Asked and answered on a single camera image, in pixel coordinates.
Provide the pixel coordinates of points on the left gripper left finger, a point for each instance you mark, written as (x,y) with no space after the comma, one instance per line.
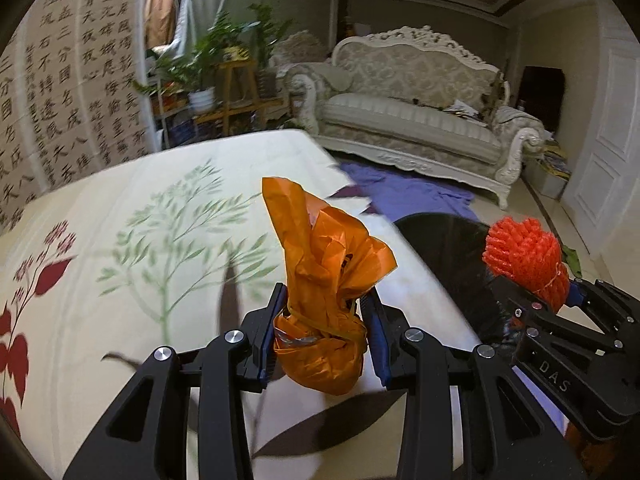
(142,433)

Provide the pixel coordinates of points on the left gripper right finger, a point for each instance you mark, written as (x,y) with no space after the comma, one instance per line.
(468,416)

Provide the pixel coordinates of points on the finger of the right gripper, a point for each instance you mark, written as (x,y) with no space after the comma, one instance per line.
(576,295)

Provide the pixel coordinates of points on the orange plastic bag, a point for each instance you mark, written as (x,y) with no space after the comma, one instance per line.
(331,260)

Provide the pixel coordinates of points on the black lined trash bin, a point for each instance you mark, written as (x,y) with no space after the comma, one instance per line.
(452,247)

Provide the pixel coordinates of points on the white panel door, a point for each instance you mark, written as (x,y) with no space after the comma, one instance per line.
(602,182)

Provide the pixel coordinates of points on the grey storage box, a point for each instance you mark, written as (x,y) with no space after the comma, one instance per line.
(548,171)

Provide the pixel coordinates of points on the floral cream tablecloth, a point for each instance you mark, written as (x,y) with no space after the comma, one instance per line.
(173,248)

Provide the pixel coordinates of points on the black television screen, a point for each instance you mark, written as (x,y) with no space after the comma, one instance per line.
(541,94)

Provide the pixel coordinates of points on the purple cloth on floor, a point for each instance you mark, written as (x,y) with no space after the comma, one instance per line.
(396,195)

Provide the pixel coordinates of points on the ornate white sofa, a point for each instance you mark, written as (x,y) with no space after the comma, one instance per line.
(417,100)

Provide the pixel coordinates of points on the wooden plant stand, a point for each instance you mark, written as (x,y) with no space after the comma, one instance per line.
(236,93)

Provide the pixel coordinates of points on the ornate white armchair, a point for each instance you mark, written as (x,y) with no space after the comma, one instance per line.
(300,47)

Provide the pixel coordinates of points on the white potted green plant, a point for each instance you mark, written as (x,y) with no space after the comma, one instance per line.
(194,73)

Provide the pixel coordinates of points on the tall dark green plant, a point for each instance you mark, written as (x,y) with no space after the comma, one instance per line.
(266,33)

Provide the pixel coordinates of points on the calligraphy wall scroll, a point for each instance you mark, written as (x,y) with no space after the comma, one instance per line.
(68,103)

